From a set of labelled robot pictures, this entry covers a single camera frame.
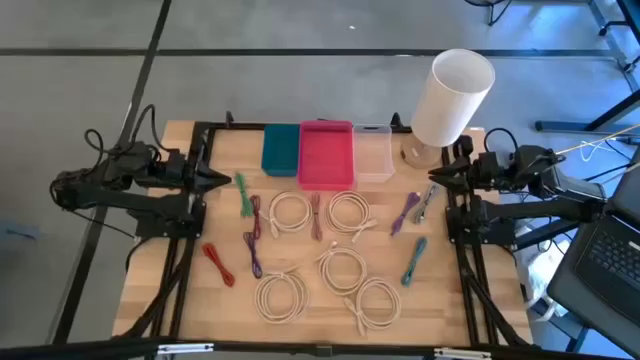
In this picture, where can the blue metal table frame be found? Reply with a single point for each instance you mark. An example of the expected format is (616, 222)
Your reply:
(608, 27)

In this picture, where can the dark blue stand frame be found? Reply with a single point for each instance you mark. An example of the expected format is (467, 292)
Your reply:
(550, 232)

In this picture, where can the white shade lamp wooden base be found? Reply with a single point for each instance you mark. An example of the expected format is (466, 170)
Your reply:
(450, 100)

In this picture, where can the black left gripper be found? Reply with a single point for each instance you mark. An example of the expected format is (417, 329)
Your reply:
(192, 175)

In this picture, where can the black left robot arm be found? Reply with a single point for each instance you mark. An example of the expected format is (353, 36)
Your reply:
(150, 205)

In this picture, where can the teal plastic bin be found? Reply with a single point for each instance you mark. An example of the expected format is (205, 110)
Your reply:
(280, 150)

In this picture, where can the clear plastic bin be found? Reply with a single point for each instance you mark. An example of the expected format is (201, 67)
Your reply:
(372, 160)

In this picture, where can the black chair base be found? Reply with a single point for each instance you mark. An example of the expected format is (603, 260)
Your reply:
(482, 2)

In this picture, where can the black aluminium rig frame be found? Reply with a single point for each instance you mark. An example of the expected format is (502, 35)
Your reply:
(240, 126)

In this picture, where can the grey laptop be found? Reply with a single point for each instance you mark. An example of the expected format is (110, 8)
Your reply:
(610, 260)

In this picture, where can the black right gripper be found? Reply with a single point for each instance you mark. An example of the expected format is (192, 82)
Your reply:
(482, 169)

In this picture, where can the white plastic bag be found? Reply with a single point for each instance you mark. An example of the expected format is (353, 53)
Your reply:
(537, 280)

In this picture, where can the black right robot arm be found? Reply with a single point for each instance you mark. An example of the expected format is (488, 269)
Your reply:
(540, 210)

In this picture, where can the pink plastic bin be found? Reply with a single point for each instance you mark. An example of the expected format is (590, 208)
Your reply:
(325, 155)

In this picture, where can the black frame clamp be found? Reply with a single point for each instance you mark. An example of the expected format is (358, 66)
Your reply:
(229, 119)
(396, 121)

